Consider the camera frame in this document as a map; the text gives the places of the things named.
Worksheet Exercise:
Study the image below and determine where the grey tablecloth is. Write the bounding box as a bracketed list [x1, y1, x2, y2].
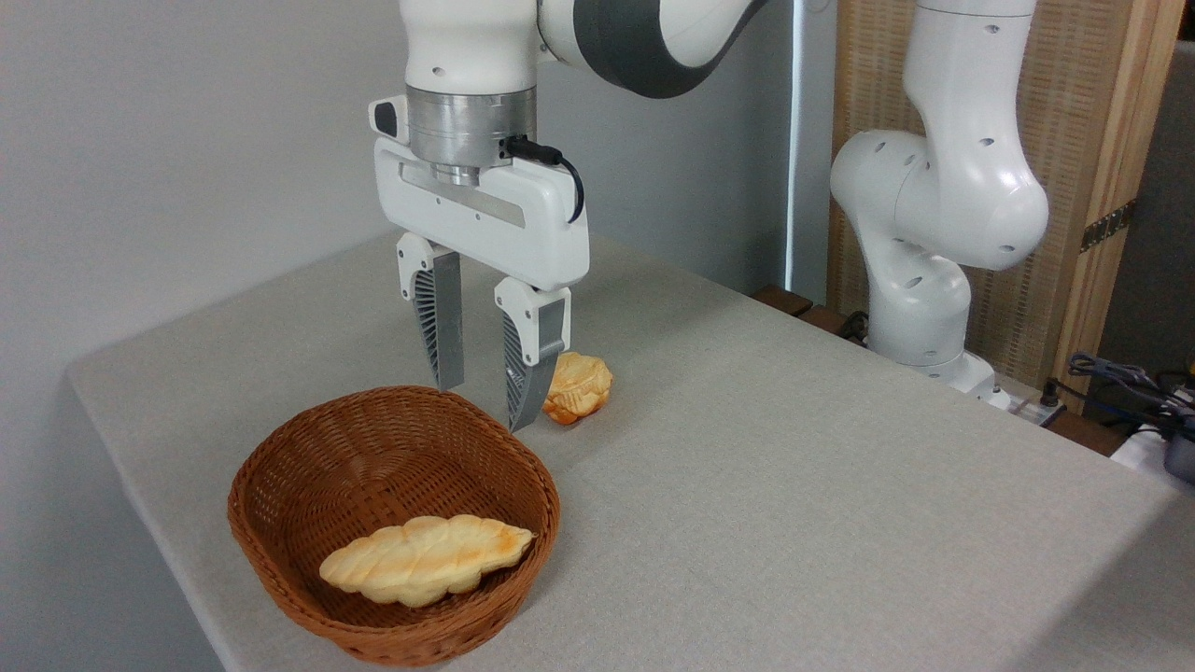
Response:
[65, 229, 1195, 672]

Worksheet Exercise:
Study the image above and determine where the black and blue cable bundle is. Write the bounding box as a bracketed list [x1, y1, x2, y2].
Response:
[1067, 352, 1195, 423]

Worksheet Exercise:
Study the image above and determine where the wooden rattan folding screen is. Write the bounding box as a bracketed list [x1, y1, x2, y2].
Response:
[826, 0, 1188, 416]

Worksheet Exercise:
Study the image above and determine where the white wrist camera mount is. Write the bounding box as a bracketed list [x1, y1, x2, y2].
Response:
[368, 93, 410, 142]

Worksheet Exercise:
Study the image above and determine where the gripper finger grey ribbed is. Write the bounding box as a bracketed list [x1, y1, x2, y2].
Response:
[494, 276, 572, 434]
[396, 232, 466, 392]

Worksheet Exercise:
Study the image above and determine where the small round bread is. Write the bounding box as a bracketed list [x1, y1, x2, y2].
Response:
[542, 352, 614, 427]

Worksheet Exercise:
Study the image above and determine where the silver wrist flange adapter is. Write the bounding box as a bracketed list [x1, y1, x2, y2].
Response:
[405, 86, 539, 186]

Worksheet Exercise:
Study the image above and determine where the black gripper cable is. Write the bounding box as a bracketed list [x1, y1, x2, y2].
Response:
[499, 135, 586, 225]

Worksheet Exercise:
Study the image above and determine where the brown wicker basket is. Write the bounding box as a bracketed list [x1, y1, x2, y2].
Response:
[227, 385, 562, 667]

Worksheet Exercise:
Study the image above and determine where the dark grey container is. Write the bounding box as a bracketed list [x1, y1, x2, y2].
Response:
[1162, 413, 1195, 485]

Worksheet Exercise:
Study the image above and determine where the long leaf-shaped bread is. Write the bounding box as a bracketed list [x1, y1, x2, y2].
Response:
[318, 514, 535, 609]

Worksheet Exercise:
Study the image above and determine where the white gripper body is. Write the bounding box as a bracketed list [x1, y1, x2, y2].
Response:
[374, 138, 592, 293]

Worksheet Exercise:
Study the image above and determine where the dark metal screen hinge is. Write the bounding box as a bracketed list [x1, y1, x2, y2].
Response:
[1080, 199, 1137, 254]

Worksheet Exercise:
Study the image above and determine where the dark grey partition panel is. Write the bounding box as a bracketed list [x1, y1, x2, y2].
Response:
[1094, 37, 1195, 376]

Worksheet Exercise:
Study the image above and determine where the white box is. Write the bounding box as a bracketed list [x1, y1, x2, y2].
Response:
[1109, 425, 1195, 493]

